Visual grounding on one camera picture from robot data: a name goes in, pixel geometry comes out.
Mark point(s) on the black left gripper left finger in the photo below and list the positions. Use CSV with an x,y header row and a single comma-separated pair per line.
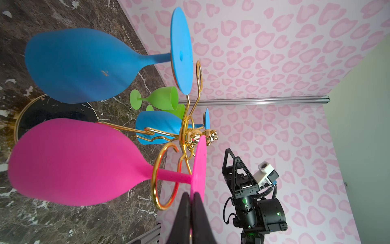
x,y
180,232

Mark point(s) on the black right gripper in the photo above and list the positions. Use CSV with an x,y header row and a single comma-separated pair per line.
x,y
237,176

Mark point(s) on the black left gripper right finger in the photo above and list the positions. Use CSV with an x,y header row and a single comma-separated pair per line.
x,y
201,229

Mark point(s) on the green wine glass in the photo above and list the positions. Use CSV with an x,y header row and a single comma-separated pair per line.
x,y
179,112
164,98

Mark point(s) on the pink wine glass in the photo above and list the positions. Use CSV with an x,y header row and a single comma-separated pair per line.
x,y
79,163

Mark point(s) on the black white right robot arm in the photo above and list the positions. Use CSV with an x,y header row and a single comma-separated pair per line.
x,y
258,211

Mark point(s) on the blue wine glass rear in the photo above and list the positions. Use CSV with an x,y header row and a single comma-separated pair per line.
x,y
162,121

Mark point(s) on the blue wine glass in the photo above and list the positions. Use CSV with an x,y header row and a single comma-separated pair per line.
x,y
81,65
162,121

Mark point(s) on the blue wine glass front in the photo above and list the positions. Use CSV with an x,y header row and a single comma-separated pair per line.
x,y
81,65

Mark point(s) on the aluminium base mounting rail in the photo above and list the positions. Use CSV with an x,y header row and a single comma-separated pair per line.
x,y
150,237

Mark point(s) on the gold wire wine glass rack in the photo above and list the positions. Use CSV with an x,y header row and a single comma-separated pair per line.
x,y
182,155

